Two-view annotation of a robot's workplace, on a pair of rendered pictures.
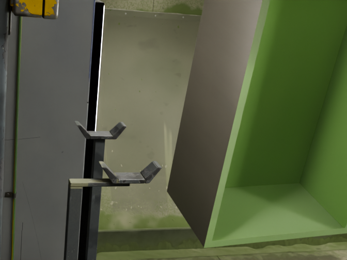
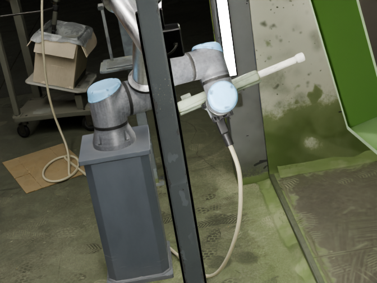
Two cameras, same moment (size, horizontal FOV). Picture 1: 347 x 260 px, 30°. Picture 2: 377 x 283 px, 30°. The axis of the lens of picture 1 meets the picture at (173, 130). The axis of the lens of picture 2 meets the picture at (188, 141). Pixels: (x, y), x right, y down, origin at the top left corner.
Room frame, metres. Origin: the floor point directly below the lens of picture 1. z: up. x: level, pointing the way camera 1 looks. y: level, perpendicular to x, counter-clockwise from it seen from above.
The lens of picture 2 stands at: (2.20, -3.26, 1.77)
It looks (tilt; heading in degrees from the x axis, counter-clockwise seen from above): 22 degrees down; 108
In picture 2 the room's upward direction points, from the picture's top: 9 degrees counter-clockwise
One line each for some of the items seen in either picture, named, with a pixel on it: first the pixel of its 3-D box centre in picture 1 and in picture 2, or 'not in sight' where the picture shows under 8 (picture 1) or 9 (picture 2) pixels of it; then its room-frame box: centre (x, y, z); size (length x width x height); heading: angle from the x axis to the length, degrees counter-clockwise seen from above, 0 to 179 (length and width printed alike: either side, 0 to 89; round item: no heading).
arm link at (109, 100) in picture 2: not in sight; (108, 101); (1.03, -0.61, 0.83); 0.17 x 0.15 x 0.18; 36
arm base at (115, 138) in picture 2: not in sight; (112, 131); (1.02, -0.61, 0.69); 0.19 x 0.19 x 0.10
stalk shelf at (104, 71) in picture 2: not in sight; (131, 62); (0.88, 0.12, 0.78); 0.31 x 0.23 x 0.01; 19
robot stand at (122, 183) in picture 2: not in sight; (128, 206); (1.02, -0.61, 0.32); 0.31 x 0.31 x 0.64; 19
